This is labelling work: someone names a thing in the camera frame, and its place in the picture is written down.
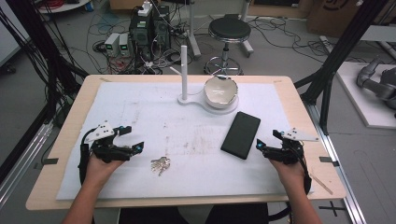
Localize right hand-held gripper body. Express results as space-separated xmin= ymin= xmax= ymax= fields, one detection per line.
xmin=263 ymin=127 xmax=320 ymax=165

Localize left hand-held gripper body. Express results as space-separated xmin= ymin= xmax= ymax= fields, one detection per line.
xmin=81 ymin=120 xmax=133 ymax=164

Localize black smartphone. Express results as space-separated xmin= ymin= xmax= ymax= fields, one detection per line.
xmin=219 ymin=110 xmax=262 ymax=161

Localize silver bunch of keys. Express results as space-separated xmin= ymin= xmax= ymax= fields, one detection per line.
xmin=150 ymin=156 xmax=172 ymax=177

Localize white bowl with silver rim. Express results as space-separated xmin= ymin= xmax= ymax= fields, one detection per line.
xmin=203 ymin=75 xmax=239 ymax=110

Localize person's left hand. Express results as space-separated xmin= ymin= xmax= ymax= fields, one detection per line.
xmin=85 ymin=153 xmax=126 ymax=189

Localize person's right hand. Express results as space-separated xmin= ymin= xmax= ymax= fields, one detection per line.
xmin=268 ymin=158 xmax=308 ymax=191

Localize white table mat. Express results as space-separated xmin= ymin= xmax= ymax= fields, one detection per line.
xmin=55 ymin=81 xmax=315 ymax=201

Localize thin wooden stick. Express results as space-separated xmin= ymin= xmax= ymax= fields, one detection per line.
xmin=309 ymin=173 xmax=334 ymax=196

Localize person's dark clothed legs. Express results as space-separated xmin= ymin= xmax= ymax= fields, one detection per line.
xmin=119 ymin=203 xmax=269 ymax=224

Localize black tape cross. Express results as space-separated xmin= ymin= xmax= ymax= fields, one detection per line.
xmin=318 ymin=200 xmax=347 ymax=218

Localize white stand with pole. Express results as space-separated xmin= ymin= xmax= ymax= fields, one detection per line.
xmin=169 ymin=45 xmax=240 ymax=116

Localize grey power supply unit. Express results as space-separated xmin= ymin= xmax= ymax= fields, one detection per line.
xmin=118 ymin=32 xmax=132 ymax=57
xmin=104 ymin=32 xmax=121 ymax=58

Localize white floor board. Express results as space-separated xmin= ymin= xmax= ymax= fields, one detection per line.
xmin=335 ymin=61 xmax=396 ymax=131

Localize black computer tower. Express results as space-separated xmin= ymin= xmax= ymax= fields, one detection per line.
xmin=151 ymin=5 xmax=172 ymax=52
xmin=128 ymin=11 xmax=154 ymax=61

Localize white metal stand leg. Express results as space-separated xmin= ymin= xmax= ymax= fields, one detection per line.
xmin=186 ymin=0 xmax=203 ymax=61
xmin=238 ymin=0 xmax=255 ymax=59

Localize black round stool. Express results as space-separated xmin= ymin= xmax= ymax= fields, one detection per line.
xmin=204 ymin=16 xmax=252 ymax=77

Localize brown cardboard box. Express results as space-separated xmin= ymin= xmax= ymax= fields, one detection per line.
xmin=305 ymin=0 xmax=396 ymax=39

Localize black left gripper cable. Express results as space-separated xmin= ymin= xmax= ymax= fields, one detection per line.
xmin=78 ymin=128 xmax=95 ymax=185

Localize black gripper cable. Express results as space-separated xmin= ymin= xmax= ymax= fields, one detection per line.
xmin=268 ymin=147 xmax=313 ymax=222
xmin=78 ymin=128 xmax=95 ymax=185

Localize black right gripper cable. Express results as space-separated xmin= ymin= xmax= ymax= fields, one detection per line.
xmin=268 ymin=147 xmax=313 ymax=222

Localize aluminium rail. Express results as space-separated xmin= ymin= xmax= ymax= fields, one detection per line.
xmin=0 ymin=120 xmax=54 ymax=207
xmin=305 ymin=102 xmax=368 ymax=224

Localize black frame with cables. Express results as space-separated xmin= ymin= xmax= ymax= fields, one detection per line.
xmin=0 ymin=0 xmax=91 ymax=127

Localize black metal frame post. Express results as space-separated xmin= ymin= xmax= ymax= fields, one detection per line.
xmin=293 ymin=0 xmax=390 ymax=135

